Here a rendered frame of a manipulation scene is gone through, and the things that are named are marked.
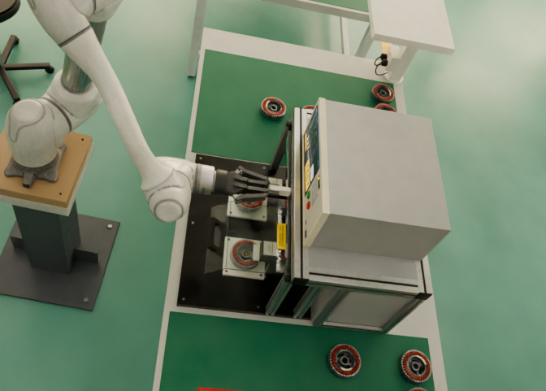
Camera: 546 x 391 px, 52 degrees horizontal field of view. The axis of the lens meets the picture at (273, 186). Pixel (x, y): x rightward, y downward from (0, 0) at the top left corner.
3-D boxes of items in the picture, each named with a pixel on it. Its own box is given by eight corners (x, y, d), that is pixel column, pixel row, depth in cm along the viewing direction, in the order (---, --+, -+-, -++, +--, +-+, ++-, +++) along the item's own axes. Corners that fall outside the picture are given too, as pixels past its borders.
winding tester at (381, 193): (303, 246, 170) (322, 212, 154) (302, 136, 195) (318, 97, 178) (421, 262, 177) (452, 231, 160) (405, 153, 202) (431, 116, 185)
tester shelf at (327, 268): (290, 284, 167) (294, 278, 164) (292, 114, 206) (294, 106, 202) (426, 300, 175) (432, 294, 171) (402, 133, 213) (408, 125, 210)
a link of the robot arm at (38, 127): (-1, 152, 196) (-13, 110, 178) (38, 122, 206) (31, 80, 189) (35, 176, 193) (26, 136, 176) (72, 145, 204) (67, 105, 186)
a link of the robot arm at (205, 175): (192, 198, 168) (211, 202, 169) (195, 182, 161) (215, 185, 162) (195, 174, 174) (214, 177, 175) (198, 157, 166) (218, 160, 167)
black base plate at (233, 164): (176, 306, 189) (176, 303, 187) (195, 156, 225) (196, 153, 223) (309, 320, 197) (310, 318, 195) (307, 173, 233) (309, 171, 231)
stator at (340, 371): (325, 345, 193) (328, 342, 190) (355, 346, 195) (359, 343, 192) (328, 379, 187) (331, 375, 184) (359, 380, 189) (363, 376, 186)
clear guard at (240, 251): (204, 274, 170) (206, 266, 165) (210, 207, 184) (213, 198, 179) (307, 286, 176) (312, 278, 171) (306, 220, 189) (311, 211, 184)
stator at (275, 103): (287, 107, 251) (289, 102, 248) (279, 124, 245) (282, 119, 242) (264, 98, 251) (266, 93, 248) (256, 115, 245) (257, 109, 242)
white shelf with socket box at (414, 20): (338, 108, 258) (374, 32, 221) (335, 54, 279) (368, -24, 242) (409, 120, 264) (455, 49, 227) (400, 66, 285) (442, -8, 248)
